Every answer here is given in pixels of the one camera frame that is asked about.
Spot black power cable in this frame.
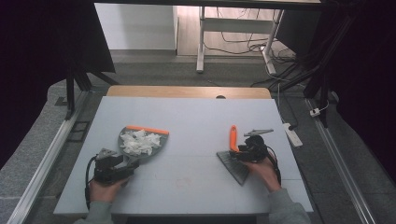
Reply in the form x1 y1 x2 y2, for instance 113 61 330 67
276 83 299 131

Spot white power strip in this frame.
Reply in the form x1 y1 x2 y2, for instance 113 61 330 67
282 122 304 148

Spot aluminium floor rail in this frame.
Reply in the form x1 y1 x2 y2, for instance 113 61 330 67
306 98 377 224
6 90 90 224

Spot person's right hand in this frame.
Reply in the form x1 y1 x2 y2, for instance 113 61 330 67
245 156 283 193

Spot pale blue table mat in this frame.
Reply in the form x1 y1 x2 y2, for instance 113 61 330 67
53 95 314 217

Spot left hand-held gripper black cable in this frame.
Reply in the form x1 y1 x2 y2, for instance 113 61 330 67
84 156 98 210

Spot dark curtain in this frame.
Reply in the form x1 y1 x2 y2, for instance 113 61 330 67
0 0 116 169
320 0 396 181

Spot hand-held gripper black cable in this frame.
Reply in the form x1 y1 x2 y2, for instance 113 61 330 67
265 146 282 187
84 156 98 210

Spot grey brush with orange handle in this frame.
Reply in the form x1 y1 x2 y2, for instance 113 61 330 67
216 124 250 187

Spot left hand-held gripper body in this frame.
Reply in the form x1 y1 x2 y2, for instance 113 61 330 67
93 147 134 185

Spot small white adapter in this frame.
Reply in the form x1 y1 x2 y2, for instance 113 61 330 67
309 102 330 118

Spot person's left hand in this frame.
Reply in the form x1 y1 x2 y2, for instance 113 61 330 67
89 177 129 203

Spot right hand-held gripper black cable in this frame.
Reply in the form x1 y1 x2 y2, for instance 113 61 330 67
265 146 282 187

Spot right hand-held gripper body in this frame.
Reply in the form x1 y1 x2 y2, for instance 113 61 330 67
243 129 275 163

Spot white cabinet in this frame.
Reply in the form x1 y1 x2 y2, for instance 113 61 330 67
93 3 179 50

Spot grey dustpan with orange edge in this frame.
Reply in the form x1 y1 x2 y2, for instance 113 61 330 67
117 125 170 164

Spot black metal stand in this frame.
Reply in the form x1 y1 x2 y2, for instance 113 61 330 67
303 12 359 129
64 60 120 121

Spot pile of white paper scraps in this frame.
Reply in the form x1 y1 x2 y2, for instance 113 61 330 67
120 129 163 157

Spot white desk frame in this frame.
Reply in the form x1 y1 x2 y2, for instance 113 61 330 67
195 6 285 76

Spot tangle of floor cables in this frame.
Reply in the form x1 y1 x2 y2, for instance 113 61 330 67
204 7 297 64

